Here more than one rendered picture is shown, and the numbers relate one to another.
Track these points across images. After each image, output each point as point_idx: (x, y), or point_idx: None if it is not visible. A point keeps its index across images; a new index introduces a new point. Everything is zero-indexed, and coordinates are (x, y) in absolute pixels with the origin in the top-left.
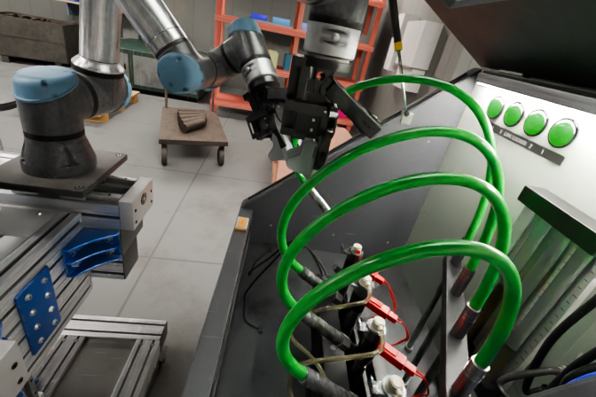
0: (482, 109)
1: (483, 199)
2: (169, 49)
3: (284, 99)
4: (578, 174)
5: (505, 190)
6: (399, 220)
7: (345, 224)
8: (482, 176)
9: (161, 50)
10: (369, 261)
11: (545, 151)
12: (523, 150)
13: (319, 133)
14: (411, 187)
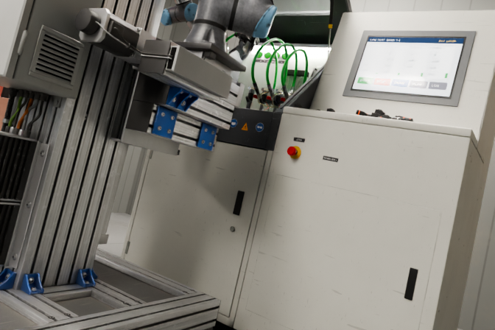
0: (253, 56)
1: (276, 73)
2: (191, 1)
3: None
4: (293, 63)
5: (273, 78)
6: None
7: None
8: (261, 78)
9: (188, 1)
10: (295, 50)
11: (282, 62)
12: (275, 63)
13: (252, 38)
14: (287, 45)
